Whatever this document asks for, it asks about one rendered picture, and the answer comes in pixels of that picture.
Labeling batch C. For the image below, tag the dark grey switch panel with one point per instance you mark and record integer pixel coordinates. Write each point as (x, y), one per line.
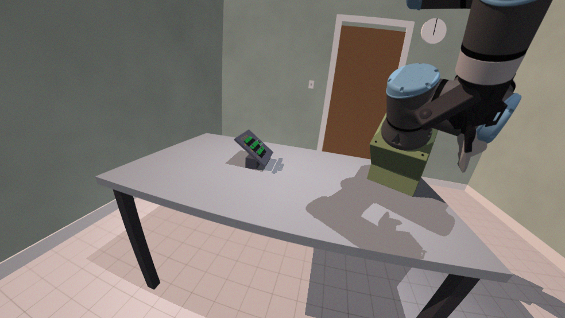
(259, 153)

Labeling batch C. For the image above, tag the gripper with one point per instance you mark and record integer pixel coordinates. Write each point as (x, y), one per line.
(478, 114)

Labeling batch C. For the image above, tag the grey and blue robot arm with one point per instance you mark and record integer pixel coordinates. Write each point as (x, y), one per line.
(417, 100)

